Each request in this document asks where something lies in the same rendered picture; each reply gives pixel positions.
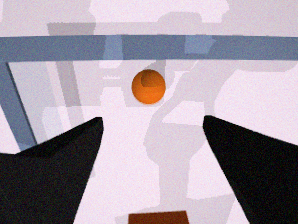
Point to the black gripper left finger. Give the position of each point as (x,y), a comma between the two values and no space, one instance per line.
(45,183)

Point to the clear l-shaped low wall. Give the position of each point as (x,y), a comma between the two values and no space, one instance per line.
(34,87)

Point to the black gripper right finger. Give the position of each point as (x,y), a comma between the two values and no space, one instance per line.
(261,170)

